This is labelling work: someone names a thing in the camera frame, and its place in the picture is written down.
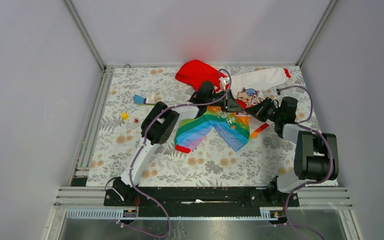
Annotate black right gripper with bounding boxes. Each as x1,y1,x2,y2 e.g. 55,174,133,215
244,97,283,123

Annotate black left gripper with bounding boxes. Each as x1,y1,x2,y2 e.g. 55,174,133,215
205,89,244,113

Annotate rainbow red white kids jacket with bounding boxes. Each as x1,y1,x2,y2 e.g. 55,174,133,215
174,60,292,153

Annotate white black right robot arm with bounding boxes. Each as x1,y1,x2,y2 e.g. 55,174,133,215
245,96,339,206

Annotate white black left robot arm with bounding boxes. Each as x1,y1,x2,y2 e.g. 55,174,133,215
109,77,250,206

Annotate blue white toy block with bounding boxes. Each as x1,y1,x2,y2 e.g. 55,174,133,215
133,94,157,105

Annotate floral patterned table mat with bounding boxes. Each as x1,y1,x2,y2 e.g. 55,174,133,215
87,66,319,187

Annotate small yellow cube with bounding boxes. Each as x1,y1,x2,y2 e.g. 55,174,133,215
120,112,129,120

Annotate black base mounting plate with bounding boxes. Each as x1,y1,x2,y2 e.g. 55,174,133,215
103,186,300,218

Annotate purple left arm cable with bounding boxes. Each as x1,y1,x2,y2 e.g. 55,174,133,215
116,68,233,239

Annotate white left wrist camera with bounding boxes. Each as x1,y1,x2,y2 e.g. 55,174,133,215
219,76,231,91

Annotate aluminium frame rails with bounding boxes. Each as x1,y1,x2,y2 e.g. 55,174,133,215
42,0,363,240

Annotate grey slotted cable duct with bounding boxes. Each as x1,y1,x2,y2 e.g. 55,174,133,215
66,208,138,220

